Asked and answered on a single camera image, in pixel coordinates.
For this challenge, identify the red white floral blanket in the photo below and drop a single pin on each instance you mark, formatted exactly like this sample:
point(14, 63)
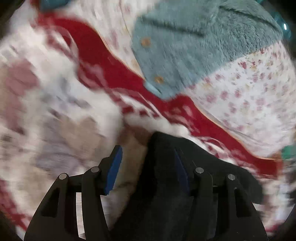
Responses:
point(67, 101)

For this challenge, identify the black pants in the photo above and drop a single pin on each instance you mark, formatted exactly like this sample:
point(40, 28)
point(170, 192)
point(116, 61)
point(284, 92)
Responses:
point(159, 208)

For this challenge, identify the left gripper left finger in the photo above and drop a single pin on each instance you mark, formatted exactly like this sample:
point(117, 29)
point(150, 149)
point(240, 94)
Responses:
point(56, 216)

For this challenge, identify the grey-green fleece garment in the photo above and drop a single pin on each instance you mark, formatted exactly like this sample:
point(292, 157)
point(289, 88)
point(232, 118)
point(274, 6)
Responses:
point(178, 43)

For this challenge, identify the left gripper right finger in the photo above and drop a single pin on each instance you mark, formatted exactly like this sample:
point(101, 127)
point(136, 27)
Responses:
point(221, 208)

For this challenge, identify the green cloth bundle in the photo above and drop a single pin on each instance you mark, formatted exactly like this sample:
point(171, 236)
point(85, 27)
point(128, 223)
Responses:
point(288, 152)

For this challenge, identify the small floral quilt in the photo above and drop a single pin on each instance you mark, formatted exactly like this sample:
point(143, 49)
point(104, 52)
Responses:
point(253, 97)

